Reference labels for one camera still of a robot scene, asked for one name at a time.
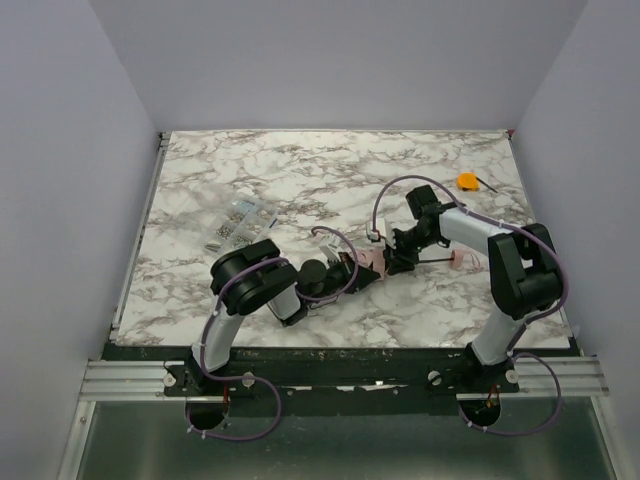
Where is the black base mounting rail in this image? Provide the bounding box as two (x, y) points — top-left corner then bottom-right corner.
(164, 347), (519, 418)

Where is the clear bag of screws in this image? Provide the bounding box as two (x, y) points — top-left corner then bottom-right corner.
(201, 194), (278, 257)

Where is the pink folding umbrella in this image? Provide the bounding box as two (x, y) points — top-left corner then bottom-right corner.
(356, 248), (483, 279)

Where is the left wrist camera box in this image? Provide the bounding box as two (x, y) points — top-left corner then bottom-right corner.
(319, 235), (341, 263)

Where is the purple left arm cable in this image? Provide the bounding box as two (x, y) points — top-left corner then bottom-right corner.
(185, 225), (361, 442)

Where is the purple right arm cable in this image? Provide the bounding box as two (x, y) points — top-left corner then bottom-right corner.
(372, 175), (571, 435)

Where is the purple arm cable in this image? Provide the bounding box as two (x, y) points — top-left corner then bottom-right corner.
(372, 175), (571, 435)
(185, 225), (361, 442)

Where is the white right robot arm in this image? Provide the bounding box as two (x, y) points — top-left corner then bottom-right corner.
(368, 180), (569, 372)

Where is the yellow tape measure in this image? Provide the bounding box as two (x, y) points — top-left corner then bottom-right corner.
(456, 172), (497, 193)

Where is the aluminium frame rail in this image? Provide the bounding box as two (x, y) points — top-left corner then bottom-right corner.
(54, 130), (171, 480)

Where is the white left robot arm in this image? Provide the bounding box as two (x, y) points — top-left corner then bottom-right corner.
(186, 239), (386, 391)

